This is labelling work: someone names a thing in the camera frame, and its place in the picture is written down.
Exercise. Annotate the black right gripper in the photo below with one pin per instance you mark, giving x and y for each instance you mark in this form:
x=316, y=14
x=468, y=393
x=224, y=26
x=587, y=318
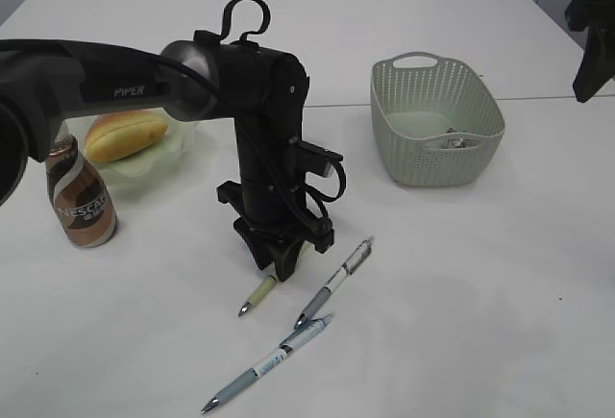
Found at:
x=597, y=64

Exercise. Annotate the yellow-green clear pen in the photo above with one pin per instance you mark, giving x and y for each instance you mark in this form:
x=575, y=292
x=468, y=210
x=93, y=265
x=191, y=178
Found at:
x=264, y=288

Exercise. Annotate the green plastic woven basket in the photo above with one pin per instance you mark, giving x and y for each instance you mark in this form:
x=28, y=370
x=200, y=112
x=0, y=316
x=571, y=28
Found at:
x=415, y=110

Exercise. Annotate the white grey pen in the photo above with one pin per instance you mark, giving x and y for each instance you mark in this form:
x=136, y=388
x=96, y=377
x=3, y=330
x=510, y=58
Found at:
x=348, y=268

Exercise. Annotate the golden bread roll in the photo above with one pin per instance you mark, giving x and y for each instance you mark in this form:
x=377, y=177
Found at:
x=119, y=135

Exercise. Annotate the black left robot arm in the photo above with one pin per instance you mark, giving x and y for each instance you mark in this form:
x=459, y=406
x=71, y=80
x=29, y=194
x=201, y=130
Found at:
x=46, y=81

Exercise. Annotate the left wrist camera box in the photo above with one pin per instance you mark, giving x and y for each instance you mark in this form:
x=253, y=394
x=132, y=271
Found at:
x=318, y=160

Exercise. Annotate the white blue pen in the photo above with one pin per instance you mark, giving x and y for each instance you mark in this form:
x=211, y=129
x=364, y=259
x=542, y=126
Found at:
x=285, y=348

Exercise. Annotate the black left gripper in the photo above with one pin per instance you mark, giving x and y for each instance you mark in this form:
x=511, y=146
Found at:
x=276, y=206

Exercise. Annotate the pale green wavy plate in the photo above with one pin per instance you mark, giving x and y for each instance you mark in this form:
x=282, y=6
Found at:
x=177, y=140

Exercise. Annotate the brown Nescafe coffee bottle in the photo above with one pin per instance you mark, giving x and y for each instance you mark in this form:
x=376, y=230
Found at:
x=78, y=195

